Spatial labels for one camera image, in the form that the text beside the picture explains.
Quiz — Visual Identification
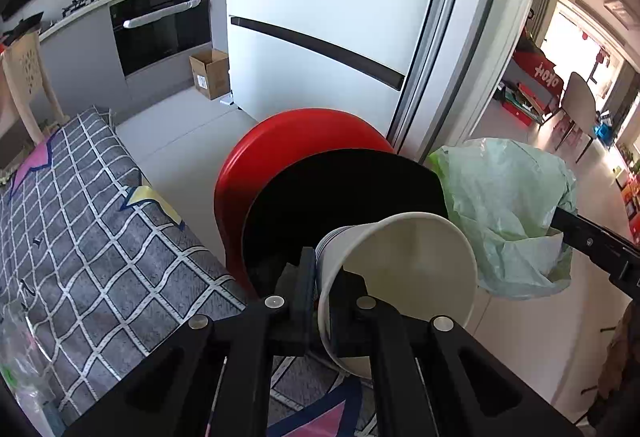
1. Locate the black trash bin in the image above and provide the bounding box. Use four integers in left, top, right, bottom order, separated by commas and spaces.
241, 148, 448, 303

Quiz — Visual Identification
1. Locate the white refrigerator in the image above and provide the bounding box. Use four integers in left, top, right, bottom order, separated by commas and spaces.
225, 0, 453, 142

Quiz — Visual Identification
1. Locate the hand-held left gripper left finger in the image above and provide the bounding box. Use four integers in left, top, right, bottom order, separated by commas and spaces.
62, 247, 317, 437

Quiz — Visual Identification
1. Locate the beige chair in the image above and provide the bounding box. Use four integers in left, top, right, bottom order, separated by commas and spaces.
0, 32, 71, 148

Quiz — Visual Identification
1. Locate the clear plastic wrap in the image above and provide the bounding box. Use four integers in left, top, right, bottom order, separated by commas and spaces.
0, 302, 66, 437

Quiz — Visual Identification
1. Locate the cardboard box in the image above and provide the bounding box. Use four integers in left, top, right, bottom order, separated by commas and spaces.
189, 49, 231, 101

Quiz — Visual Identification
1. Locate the black gas stove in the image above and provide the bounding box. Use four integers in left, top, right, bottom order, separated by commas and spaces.
62, 0, 96, 18

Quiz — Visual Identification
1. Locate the grey dining chair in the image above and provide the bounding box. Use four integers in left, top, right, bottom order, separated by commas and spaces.
554, 72, 598, 162

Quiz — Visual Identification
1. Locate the black built-in oven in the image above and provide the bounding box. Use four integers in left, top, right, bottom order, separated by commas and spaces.
109, 0, 211, 78

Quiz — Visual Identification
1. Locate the white paper cup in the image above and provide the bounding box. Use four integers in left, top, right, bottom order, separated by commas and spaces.
314, 212, 478, 380

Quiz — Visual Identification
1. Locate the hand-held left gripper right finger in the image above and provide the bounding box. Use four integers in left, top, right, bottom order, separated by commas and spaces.
330, 269, 583, 437

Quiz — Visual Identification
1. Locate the pale green plastic bag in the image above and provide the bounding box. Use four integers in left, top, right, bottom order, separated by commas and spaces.
427, 138, 578, 300

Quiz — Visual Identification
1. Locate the red printed box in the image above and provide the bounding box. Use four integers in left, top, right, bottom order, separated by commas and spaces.
512, 49, 566, 118

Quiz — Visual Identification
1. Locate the person's right forearm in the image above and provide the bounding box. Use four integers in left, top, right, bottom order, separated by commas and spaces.
587, 302, 640, 428

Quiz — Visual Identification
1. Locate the red stool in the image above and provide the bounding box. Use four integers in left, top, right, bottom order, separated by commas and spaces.
214, 108, 396, 298

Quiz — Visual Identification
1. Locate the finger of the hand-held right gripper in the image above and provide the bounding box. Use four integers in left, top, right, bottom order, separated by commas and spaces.
550, 207, 640, 274

